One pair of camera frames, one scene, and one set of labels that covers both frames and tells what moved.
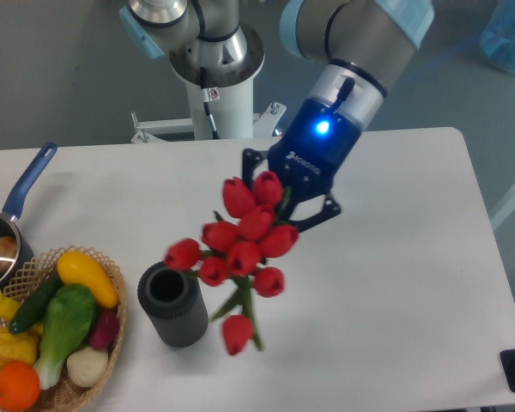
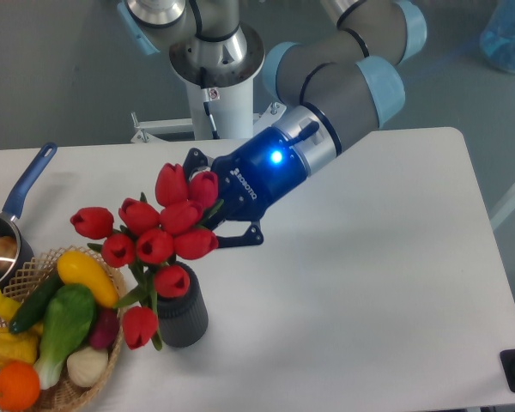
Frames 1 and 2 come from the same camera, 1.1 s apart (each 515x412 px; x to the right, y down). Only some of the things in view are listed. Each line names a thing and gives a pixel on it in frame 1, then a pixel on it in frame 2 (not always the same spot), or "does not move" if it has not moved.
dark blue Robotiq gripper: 306,159 -> 251,174
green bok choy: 68,312 does not move
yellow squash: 77,269 does not move
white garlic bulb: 87,366 does not move
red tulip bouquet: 236,253 -> 147,241
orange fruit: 15,386 does not move
